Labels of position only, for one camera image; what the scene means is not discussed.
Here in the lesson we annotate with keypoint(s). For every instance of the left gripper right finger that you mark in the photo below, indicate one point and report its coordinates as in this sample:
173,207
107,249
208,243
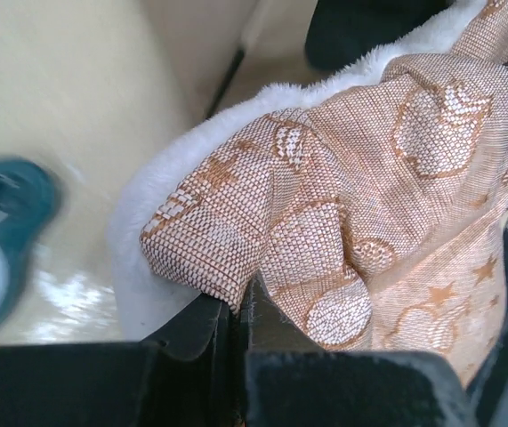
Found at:
290,381

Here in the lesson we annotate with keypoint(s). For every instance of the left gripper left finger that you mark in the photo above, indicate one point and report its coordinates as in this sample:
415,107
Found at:
176,376

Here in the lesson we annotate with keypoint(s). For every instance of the beige patterned pet cushion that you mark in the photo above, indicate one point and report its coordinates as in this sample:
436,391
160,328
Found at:
370,204

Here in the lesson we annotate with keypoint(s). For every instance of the black tent pole front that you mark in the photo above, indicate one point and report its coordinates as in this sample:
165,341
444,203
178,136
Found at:
220,94

